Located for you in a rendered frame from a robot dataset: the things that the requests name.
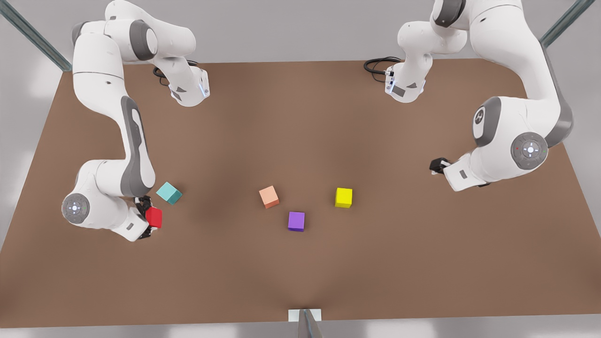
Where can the yellow wooden cube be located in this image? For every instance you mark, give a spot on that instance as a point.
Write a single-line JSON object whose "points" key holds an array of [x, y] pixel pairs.
{"points": [[343, 197]]}

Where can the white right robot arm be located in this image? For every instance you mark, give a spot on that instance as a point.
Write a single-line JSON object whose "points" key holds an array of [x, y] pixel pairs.
{"points": [[105, 94]]}

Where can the red wooden cube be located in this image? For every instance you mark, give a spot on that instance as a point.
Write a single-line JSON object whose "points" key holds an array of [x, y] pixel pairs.
{"points": [[154, 218]]}

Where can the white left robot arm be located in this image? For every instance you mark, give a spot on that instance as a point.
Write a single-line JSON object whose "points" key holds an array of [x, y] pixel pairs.
{"points": [[512, 94]]}

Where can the orange wooden cube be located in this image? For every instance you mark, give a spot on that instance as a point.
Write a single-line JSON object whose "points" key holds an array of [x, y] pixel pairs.
{"points": [[269, 196]]}

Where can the purple wooden cube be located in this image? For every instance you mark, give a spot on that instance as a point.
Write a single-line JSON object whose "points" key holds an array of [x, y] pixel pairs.
{"points": [[296, 221]]}

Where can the silver frame post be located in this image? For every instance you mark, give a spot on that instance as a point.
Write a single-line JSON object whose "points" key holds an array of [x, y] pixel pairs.
{"points": [[307, 324], [561, 23], [33, 35]]}

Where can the teal wooden cube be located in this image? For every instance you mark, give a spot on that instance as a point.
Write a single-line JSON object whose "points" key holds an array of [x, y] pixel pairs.
{"points": [[169, 193]]}

